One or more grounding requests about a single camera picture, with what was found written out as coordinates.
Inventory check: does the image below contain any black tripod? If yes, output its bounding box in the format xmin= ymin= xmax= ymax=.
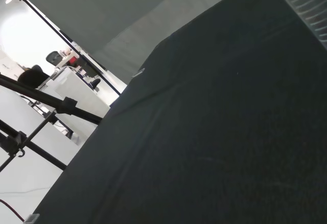
xmin=0 ymin=74 xmax=104 ymax=174

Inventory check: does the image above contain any person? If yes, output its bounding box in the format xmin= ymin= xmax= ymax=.
xmin=17 ymin=64 xmax=51 ymax=89

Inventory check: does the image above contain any white desk partition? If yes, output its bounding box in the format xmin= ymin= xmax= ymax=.
xmin=54 ymin=66 xmax=111 ymax=117

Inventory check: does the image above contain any black bench cloth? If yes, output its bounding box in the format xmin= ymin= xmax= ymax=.
xmin=31 ymin=0 xmax=327 ymax=224

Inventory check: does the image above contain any clear cloth clip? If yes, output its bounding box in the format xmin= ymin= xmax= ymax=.
xmin=131 ymin=68 xmax=146 ymax=79
xmin=24 ymin=213 xmax=40 ymax=224

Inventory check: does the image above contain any black office chair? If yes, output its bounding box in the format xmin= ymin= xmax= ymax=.
xmin=45 ymin=51 xmax=62 ymax=66
xmin=90 ymin=78 xmax=102 ymax=91

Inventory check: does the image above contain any red cable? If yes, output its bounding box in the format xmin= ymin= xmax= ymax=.
xmin=0 ymin=199 xmax=27 ymax=222

